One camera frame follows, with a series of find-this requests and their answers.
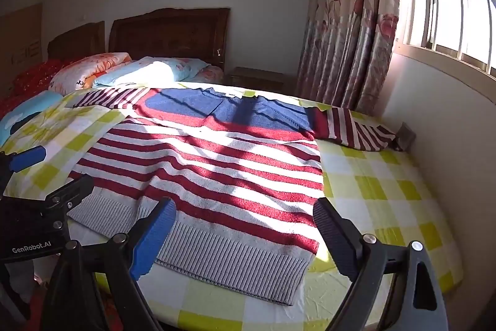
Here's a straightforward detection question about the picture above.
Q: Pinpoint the yellow checked bedsheet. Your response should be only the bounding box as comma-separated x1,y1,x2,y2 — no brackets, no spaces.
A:
0,81,463,331

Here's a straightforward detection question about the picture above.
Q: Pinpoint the pink floral curtain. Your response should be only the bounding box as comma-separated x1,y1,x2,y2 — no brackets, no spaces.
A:
296,0,401,112

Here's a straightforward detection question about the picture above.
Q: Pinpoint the red patterned quilt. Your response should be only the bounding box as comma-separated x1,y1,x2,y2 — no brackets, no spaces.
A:
0,60,64,118

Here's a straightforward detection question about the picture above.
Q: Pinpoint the small grey box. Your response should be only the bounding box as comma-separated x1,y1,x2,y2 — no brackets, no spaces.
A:
395,122,417,152

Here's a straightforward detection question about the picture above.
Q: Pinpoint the barred window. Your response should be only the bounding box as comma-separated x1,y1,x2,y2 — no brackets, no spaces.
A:
393,0,496,79

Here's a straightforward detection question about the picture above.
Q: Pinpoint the wooden nightstand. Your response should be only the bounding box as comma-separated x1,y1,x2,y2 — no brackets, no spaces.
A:
227,66,295,95

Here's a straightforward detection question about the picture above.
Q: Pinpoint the light blue pillow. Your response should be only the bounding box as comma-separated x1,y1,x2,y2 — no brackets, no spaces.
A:
93,56,210,88

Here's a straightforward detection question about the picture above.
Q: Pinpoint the red white striped sweater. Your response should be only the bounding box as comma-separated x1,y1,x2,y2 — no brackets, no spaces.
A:
67,86,398,306

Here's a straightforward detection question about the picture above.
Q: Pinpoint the large wooden headboard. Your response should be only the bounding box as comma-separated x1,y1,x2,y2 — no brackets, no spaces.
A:
108,8,231,72

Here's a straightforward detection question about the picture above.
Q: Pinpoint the small wooden headboard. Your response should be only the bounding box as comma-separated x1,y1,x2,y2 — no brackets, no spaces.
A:
47,21,106,60

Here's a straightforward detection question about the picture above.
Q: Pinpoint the blue cartoon blanket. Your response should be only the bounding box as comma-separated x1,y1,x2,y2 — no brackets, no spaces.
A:
0,91,64,147

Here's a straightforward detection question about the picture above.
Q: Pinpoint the cardboard box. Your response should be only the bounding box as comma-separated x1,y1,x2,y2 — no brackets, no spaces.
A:
0,3,43,95

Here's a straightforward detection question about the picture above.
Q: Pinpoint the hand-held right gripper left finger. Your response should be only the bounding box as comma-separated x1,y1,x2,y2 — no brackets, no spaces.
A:
39,197,177,331

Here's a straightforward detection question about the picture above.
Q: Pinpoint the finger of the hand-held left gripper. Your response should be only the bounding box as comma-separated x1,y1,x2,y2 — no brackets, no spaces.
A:
0,145,48,196
42,174,95,235

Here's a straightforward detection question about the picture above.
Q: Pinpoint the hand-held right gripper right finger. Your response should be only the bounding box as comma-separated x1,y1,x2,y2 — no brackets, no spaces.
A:
312,197,456,331

